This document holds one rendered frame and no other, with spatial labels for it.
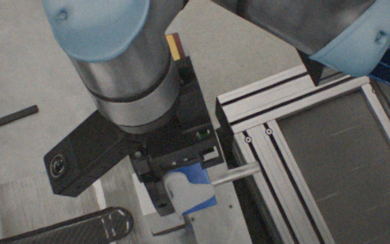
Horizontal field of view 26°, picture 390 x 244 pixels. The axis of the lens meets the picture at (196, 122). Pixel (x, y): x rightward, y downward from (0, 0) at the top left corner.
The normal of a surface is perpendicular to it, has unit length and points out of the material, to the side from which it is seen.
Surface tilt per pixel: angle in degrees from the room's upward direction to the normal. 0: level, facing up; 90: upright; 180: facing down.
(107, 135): 41
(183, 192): 71
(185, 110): 82
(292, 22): 65
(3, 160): 0
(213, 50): 0
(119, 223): 3
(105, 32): 80
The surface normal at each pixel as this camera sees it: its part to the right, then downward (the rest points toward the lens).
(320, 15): -0.33, 0.55
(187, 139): -0.17, -0.46
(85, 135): -0.64, -0.18
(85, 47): -0.18, 0.86
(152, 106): 0.51, 0.72
